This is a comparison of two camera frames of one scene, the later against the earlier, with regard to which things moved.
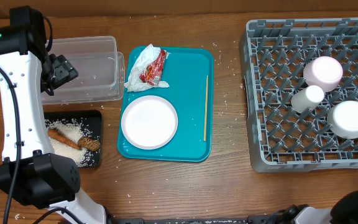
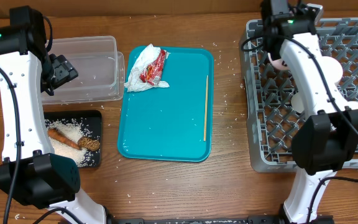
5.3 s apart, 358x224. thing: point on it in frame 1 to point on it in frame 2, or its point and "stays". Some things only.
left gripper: x=65 y=71 stays
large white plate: x=149 y=122 to x=279 y=63
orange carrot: x=56 y=135 stays
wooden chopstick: x=206 y=108 stays
